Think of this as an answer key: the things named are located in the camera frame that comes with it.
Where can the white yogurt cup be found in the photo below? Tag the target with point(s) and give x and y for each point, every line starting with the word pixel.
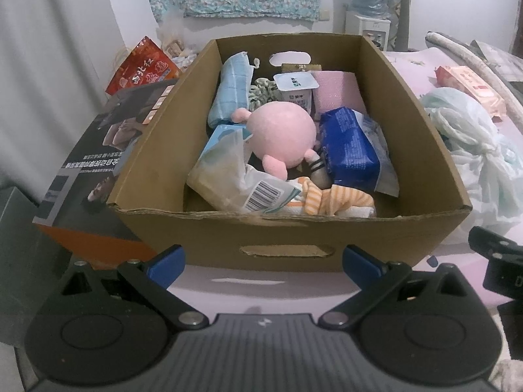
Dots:
pixel 294 83

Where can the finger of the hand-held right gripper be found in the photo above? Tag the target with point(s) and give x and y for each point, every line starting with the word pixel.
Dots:
pixel 496 249

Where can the blue tissue packet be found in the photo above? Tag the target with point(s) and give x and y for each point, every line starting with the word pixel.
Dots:
pixel 347 147

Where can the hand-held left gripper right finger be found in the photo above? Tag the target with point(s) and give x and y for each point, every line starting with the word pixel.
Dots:
pixel 361 264

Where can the green white scrunchie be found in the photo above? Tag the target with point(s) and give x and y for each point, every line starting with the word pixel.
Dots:
pixel 261 92

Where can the gold box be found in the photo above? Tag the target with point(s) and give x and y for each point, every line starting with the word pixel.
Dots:
pixel 302 68

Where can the grey striped sock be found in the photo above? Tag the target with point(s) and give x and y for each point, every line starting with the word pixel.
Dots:
pixel 318 171

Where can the red wet wipes pack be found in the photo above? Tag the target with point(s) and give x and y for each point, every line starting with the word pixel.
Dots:
pixel 470 85

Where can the blue and white box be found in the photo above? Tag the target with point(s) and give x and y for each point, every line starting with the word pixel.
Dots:
pixel 220 134

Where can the clear plastic packet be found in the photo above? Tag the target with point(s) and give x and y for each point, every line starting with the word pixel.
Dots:
pixel 229 179

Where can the light blue towel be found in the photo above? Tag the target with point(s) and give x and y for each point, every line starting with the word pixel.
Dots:
pixel 229 90

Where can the orange striped cloth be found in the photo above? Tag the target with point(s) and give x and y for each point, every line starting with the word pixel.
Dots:
pixel 327 200

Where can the pale green plastic bag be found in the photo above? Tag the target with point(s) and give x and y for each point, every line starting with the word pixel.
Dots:
pixel 470 143

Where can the pink bristly sponge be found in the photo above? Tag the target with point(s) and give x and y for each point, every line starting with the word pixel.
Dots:
pixel 339 94

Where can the brown cardboard box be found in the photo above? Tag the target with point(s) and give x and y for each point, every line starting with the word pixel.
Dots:
pixel 286 232

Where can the pile of white bags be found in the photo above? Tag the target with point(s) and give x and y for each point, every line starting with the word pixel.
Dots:
pixel 179 36

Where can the checked grey cloth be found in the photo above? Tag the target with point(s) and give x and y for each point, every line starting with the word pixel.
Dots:
pixel 498 59

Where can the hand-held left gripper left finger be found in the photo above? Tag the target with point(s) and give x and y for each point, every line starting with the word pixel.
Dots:
pixel 167 264

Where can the red snack bag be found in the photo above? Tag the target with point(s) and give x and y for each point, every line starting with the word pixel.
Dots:
pixel 139 69

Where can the black orange printed carton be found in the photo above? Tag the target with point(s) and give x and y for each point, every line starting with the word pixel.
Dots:
pixel 81 171

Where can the white water dispenser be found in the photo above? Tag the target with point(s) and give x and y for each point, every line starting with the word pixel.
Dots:
pixel 367 30

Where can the pink plush toy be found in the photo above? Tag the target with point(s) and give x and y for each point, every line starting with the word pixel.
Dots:
pixel 282 130

